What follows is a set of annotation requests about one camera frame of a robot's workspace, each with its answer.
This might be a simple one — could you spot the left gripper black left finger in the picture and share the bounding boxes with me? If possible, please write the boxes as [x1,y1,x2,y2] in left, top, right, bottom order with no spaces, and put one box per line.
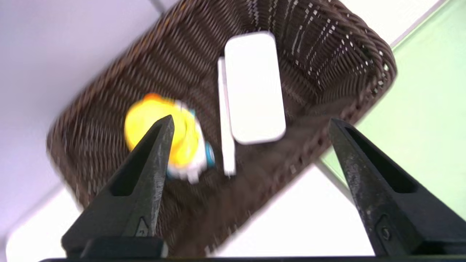
[61,115,175,258]

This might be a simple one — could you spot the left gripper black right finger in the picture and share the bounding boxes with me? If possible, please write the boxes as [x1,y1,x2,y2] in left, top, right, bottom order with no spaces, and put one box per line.
[328,118,466,256]

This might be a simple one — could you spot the yellow duck toy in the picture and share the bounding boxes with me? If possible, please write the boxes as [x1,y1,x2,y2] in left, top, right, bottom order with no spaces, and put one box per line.
[124,94,216,184]

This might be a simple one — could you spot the white marker pen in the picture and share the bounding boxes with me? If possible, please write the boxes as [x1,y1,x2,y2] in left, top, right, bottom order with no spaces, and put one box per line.
[217,56,237,177]

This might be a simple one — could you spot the white rounded rectangular case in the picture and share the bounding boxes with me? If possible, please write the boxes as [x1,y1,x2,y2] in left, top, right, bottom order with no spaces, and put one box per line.
[224,32,287,145]

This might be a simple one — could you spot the dark brown wicker basket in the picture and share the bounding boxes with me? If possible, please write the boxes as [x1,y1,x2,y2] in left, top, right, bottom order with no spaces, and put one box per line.
[46,0,397,257]

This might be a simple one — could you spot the light green plastic tray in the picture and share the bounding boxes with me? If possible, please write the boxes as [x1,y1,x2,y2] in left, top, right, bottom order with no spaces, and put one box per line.
[320,0,466,219]

